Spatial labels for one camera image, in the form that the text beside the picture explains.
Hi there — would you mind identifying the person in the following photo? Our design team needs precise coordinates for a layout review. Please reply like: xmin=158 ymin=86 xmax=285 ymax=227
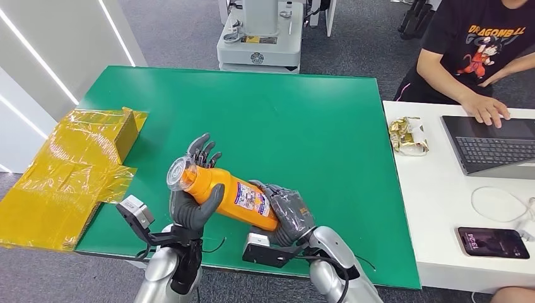
xmin=392 ymin=0 xmax=535 ymax=128

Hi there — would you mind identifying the yellow taped cardboard box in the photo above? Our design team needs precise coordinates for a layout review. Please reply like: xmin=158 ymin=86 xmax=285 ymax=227
xmin=0 ymin=107 xmax=149 ymax=252

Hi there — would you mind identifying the dark grey laptop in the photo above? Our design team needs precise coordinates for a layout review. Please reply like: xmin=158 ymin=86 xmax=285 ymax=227
xmin=440 ymin=115 xmax=535 ymax=181

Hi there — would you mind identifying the orange bottle with label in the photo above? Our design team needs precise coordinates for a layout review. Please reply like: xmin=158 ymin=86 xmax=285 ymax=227
xmin=166 ymin=155 xmax=280 ymax=232

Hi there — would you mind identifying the black smartphone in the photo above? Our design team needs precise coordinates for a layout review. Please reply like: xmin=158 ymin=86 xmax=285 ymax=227
xmin=456 ymin=226 xmax=531 ymax=260

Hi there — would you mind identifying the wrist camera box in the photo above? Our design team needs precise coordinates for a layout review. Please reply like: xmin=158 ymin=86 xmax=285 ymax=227
xmin=116 ymin=194 xmax=185 ymax=248
xmin=242 ymin=232 xmax=310 ymax=268

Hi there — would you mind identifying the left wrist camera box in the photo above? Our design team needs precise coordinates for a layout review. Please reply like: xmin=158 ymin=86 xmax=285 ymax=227
xmin=116 ymin=194 xmax=185 ymax=248

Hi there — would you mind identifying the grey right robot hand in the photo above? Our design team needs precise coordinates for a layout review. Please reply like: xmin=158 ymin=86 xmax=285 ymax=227
xmin=249 ymin=179 xmax=316 ymax=247

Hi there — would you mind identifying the person's right hand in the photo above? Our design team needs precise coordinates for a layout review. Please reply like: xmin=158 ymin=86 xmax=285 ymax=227
xmin=459 ymin=92 xmax=512 ymax=129

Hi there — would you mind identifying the gold foil snack wrapper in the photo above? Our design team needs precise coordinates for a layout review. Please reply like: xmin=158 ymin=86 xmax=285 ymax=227
xmin=387 ymin=116 xmax=430 ymax=158

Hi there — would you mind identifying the white cable loop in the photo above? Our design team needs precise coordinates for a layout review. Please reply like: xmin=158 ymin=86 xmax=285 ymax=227
xmin=471 ymin=186 xmax=529 ymax=223

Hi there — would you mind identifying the thin black wire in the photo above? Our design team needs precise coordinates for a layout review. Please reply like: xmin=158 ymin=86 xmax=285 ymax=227
xmin=203 ymin=237 xmax=227 ymax=254
xmin=356 ymin=254 xmax=377 ymax=273

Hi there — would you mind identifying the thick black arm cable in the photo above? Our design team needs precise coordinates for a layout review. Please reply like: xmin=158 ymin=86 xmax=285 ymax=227
xmin=292 ymin=255 xmax=351 ymax=303

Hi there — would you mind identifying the person's knee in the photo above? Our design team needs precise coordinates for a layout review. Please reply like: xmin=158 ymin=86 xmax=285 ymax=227
xmin=493 ymin=286 xmax=535 ymax=303

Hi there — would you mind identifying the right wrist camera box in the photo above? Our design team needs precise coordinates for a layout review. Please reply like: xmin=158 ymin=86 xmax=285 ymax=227
xmin=242 ymin=232 xmax=310 ymax=268

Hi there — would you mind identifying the black chair base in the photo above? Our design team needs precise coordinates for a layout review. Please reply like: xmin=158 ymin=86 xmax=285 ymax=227
xmin=397 ymin=0 xmax=435 ymax=41

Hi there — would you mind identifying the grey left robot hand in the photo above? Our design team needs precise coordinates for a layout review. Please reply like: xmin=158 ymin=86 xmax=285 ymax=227
xmin=169 ymin=133 xmax=226 ymax=241

